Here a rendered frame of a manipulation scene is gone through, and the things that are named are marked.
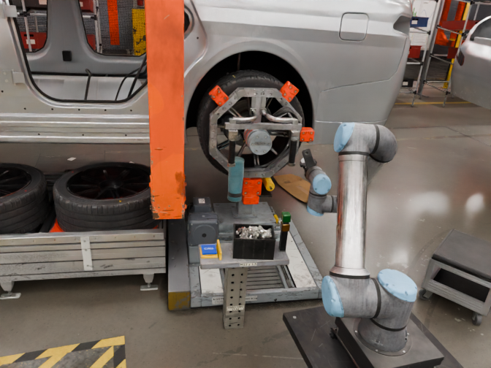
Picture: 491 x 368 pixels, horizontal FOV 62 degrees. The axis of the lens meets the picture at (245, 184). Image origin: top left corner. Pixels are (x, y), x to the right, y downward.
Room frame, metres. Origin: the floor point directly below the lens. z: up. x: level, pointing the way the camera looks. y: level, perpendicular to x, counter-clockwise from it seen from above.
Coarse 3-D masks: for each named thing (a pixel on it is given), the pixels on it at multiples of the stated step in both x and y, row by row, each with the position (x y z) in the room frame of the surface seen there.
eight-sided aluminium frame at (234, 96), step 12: (228, 96) 2.32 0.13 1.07; (240, 96) 2.28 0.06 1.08; (276, 96) 2.32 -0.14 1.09; (216, 108) 2.29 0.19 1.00; (228, 108) 2.26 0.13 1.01; (216, 120) 2.25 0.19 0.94; (300, 120) 2.35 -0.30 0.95; (216, 132) 2.25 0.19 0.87; (216, 156) 2.30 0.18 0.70; (288, 156) 2.34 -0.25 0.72; (228, 168) 2.27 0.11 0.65; (252, 168) 2.35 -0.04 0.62; (264, 168) 2.37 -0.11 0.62; (276, 168) 2.33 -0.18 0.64
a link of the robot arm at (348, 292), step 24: (336, 144) 1.52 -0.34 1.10; (360, 144) 1.47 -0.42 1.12; (360, 168) 1.43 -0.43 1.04; (360, 192) 1.39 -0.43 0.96; (360, 216) 1.34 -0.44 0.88; (336, 240) 1.34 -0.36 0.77; (360, 240) 1.30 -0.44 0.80; (336, 264) 1.29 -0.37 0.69; (360, 264) 1.26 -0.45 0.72; (336, 288) 1.20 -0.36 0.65; (360, 288) 1.20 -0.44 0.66; (336, 312) 1.16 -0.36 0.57; (360, 312) 1.17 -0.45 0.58
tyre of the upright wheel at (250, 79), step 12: (240, 72) 2.51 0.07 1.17; (252, 72) 2.49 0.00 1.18; (264, 72) 2.61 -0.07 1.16; (216, 84) 2.48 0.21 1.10; (228, 84) 2.35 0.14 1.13; (240, 84) 2.36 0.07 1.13; (252, 84) 2.37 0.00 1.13; (264, 84) 2.39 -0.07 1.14; (276, 84) 2.40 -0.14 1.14; (204, 96) 2.51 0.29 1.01; (204, 108) 2.33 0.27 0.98; (300, 108) 2.44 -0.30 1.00; (204, 120) 2.32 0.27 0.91; (204, 132) 2.32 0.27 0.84; (204, 144) 2.32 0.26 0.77; (300, 144) 2.45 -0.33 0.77; (216, 168) 2.34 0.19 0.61
